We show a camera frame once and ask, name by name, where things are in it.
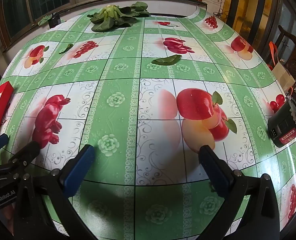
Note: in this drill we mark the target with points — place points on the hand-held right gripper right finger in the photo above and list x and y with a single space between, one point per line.
214 171

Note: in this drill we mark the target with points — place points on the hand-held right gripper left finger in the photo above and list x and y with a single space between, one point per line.
79 170

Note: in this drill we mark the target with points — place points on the shallow red cardboard box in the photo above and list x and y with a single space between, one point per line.
1 100

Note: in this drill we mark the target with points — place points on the person's left hand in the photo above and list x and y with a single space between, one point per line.
4 217

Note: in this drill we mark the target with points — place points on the black battery pack red label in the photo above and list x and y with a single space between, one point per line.
284 127

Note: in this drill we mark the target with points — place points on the green fruit print tablecloth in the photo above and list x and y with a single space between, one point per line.
148 100

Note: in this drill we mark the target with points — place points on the brown cardboard box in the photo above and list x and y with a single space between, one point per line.
284 76

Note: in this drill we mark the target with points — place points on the small black device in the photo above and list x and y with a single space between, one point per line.
53 20

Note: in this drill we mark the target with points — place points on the carved dark wooden chair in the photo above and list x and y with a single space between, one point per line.
294 55

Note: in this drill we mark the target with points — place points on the green bok choy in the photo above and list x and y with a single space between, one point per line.
110 13

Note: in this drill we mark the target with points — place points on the gold framed glass door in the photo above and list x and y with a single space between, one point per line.
240 7

